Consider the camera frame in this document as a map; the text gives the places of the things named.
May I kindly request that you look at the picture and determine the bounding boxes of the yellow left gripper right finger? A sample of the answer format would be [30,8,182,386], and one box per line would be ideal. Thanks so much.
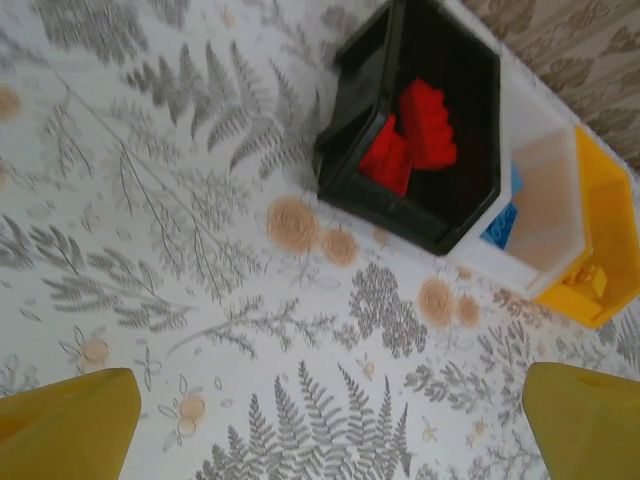
[522,362,640,480]

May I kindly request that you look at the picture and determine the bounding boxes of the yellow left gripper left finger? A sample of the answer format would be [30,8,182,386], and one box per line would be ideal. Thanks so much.
[0,368,142,480]

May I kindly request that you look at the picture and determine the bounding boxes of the yellow lego brick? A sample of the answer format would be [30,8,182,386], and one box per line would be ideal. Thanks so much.
[562,264,609,302]

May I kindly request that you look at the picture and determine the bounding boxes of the red lego brick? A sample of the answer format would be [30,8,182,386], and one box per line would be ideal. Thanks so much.
[397,77,460,174]
[357,113,415,197]

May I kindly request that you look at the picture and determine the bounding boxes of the yellow plastic bin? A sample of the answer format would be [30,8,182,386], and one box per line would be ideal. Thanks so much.
[532,124,640,330]

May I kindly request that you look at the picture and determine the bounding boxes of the white plastic bin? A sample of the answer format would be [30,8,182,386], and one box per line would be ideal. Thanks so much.
[439,0,585,297]

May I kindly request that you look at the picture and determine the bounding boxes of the black plastic bin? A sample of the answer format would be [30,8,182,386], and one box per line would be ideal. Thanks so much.
[312,0,504,257]

